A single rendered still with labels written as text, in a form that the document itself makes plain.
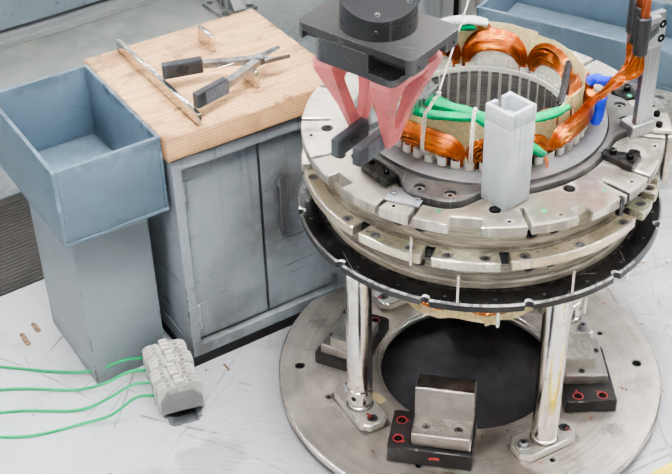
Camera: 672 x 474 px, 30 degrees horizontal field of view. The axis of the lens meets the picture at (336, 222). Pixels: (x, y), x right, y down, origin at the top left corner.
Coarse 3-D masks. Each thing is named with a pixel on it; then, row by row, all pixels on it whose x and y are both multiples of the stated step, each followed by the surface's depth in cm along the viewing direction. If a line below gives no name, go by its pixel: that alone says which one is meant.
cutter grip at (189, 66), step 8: (200, 56) 122; (168, 64) 121; (176, 64) 121; (184, 64) 121; (192, 64) 122; (200, 64) 122; (168, 72) 121; (176, 72) 122; (184, 72) 122; (192, 72) 122; (200, 72) 122
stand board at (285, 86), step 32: (192, 32) 132; (224, 32) 132; (256, 32) 132; (96, 64) 127; (128, 64) 127; (160, 64) 127; (288, 64) 126; (128, 96) 122; (160, 96) 122; (192, 96) 122; (224, 96) 122; (256, 96) 122; (288, 96) 121; (160, 128) 117; (192, 128) 117; (224, 128) 118; (256, 128) 120
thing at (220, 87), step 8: (216, 80) 118; (224, 80) 118; (200, 88) 117; (208, 88) 117; (216, 88) 118; (224, 88) 119; (200, 96) 117; (208, 96) 117; (216, 96) 118; (200, 104) 117
